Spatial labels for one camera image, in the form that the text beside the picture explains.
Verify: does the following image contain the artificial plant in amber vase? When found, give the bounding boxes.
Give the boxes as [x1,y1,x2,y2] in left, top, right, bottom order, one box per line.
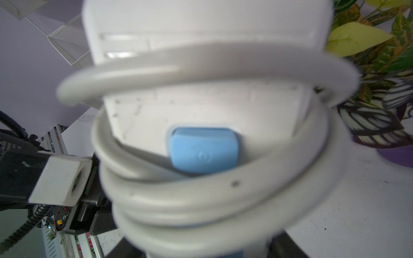
[326,1,413,149]

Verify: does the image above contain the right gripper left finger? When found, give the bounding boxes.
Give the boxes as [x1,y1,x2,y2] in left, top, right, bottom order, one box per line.
[105,238,145,258]

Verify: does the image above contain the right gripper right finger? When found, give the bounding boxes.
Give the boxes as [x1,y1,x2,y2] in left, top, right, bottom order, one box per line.
[267,232,309,258]

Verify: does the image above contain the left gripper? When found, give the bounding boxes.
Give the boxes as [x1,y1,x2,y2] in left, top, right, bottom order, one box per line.
[63,155,117,235]

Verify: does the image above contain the white two-tier mesh shelf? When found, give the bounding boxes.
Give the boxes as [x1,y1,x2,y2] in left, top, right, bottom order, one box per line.
[1,0,93,69]

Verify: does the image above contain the purple pink spatula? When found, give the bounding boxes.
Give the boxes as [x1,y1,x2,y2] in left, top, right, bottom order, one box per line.
[378,146,413,168]

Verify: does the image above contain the white power strip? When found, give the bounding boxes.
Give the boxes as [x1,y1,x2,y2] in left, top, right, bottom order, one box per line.
[82,0,334,258]

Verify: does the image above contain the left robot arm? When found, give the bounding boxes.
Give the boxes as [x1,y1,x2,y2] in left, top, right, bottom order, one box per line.
[1,112,116,254]

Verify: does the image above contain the white power cord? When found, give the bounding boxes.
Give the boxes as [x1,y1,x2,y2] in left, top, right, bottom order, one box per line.
[56,41,361,258]

